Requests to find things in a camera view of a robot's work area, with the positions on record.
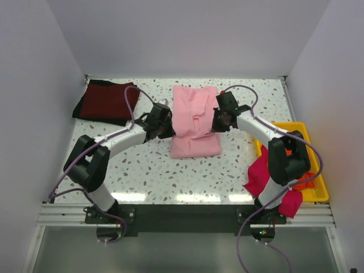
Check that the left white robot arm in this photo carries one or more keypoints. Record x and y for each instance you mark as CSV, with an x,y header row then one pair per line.
x,y
87,164

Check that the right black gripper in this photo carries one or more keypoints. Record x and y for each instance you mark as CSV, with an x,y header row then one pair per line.
x,y
215,127

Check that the folded dark red t shirt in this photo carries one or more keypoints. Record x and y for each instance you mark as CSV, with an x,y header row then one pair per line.
x,y
109,99

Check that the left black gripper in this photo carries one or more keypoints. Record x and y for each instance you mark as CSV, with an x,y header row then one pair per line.
x,y
171,132

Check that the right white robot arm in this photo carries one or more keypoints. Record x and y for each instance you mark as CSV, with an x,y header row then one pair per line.
x,y
288,158

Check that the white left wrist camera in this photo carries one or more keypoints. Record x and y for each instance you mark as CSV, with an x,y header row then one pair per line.
x,y
164,102

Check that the orange t shirt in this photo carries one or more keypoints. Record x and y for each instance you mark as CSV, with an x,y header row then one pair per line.
x,y
305,180

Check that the yellow plastic bin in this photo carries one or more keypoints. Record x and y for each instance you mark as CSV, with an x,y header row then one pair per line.
x,y
320,193

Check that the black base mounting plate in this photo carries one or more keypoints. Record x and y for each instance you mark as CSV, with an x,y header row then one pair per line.
x,y
131,219

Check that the pink t shirt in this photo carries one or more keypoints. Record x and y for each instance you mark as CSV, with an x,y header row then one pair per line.
x,y
192,117

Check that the folded black t shirt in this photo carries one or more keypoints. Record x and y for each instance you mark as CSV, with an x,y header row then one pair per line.
x,y
82,105

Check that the magenta t shirt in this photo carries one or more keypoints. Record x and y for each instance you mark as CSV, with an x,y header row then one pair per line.
x,y
264,189

